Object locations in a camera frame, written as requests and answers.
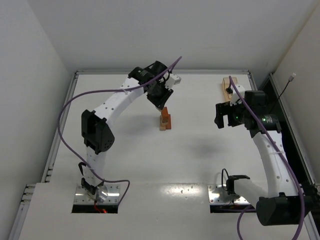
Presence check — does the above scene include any long dark wood block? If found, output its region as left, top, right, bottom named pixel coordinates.
left=165, top=114, right=172, bottom=130

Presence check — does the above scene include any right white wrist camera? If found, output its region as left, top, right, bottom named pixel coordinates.
left=227, top=84, right=246, bottom=106

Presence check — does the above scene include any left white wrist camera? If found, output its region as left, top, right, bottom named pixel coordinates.
left=165, top=73, right=182, bottom=89

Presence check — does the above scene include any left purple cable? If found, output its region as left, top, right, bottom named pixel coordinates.
left=57, top=55, right=183, bottom=204

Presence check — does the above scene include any black wall cable with plug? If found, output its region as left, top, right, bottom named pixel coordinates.
left=265, top=72, right=297, bottom=118

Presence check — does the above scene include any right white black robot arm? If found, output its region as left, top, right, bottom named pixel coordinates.
left=214, top=90, right=314, bottom=226

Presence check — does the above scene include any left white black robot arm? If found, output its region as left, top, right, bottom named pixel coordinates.
left=81, top=61, right=182, bottom=196

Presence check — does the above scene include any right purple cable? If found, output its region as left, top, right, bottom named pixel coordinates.
left=228, top=75, right=306, bottom=240

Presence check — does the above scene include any aluminium table frame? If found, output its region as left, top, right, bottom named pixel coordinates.
left=19, top=71, right=319, bottom=240

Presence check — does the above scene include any purple cable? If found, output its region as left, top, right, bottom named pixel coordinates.
left=57, top=55, right=183, bottom=204
left=228, top=75, right=306, bottom=240

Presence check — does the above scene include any long light wood block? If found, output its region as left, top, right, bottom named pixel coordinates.
left=159, top=122, right=167, bottom=131

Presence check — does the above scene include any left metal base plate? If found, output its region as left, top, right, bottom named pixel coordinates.
left=73, top=184, right=120, bottom=206

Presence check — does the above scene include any metal base plate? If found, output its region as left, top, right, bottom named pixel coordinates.
left=73, top=184, right=120, bottom=206
left=207, top=184, right=249, bottom=206

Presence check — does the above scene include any transparent orange plastic tray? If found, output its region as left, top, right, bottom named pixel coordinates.
left=221, top=77, right=233, bottom=102

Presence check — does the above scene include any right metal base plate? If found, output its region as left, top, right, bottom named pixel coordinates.
left=207, top=184, right=249, bottom=206

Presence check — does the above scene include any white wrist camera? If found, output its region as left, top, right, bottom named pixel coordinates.
left=165, top=73, right=182, bottom=89
left=227, top=84, right=246, bottom=106

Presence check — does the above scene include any small dark wood cube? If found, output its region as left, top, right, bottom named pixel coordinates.
left=161, top=107, right=169, bottom=120

